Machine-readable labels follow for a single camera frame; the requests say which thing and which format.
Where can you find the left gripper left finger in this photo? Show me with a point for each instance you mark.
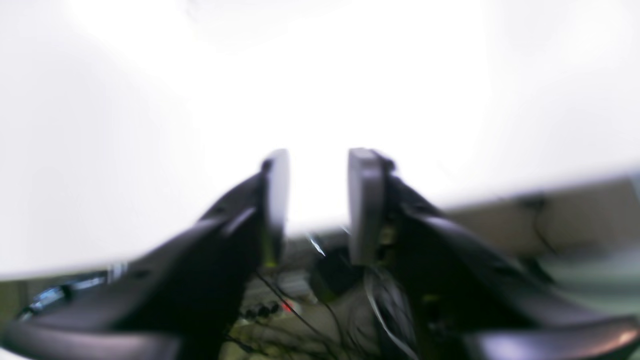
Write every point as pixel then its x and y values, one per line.
pixel 175 302

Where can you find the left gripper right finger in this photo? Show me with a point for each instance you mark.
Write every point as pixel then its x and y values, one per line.
pixel 441 293

